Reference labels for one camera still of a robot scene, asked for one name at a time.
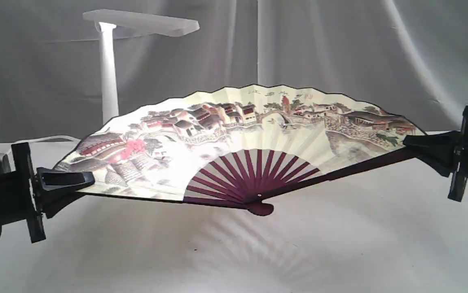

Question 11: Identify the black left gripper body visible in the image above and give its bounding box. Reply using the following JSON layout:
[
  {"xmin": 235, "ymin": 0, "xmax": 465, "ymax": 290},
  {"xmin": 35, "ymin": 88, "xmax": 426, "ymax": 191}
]
[{"xmin": 0, "ymin": 142, "xmax": 46, "ymax": 243}]

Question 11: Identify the painted folding paper fan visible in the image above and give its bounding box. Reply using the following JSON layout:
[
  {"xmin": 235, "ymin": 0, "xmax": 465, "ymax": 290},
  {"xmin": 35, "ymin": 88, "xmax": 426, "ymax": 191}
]
[{"xmin": 55, "ymin": 85, "xmax": 426, "ymax": 216}]

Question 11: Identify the white desk lamp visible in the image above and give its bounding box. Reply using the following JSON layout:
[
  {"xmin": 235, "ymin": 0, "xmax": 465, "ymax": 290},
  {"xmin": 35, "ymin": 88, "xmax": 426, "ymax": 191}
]
[{"xmin": 82, "ymin": 9, "xmax": 200, "ymax": 124}]

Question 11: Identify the grey backdrop curtain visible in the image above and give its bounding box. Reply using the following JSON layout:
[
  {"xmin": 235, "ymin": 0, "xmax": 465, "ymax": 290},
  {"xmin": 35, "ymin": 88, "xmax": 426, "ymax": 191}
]
[{"xmin": 0, "ymin": 0, "xmax": 468, "ymax": 142}]

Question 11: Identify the white lamp power cable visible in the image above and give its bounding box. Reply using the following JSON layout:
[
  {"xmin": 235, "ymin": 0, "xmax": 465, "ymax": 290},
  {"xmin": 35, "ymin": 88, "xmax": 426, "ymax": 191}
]
[{"xmin": 8, "ymin": 135, "xmax": 81, "ymax": 153}]

